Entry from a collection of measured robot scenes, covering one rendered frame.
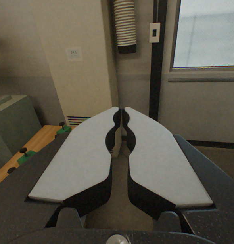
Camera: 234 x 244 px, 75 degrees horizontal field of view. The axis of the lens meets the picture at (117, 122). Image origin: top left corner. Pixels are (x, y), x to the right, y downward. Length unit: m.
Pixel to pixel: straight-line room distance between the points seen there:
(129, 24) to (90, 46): 0.32
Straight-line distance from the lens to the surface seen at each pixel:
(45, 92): 2.00
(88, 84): 1.35
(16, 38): 1.98
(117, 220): 1.41
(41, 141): 1.40
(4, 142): 1.80
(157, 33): 1.37
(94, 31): 1.24
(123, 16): 1.30
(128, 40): 1.31
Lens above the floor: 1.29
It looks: 33 degrees down
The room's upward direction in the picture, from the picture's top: 5 degrees counter-clockwise
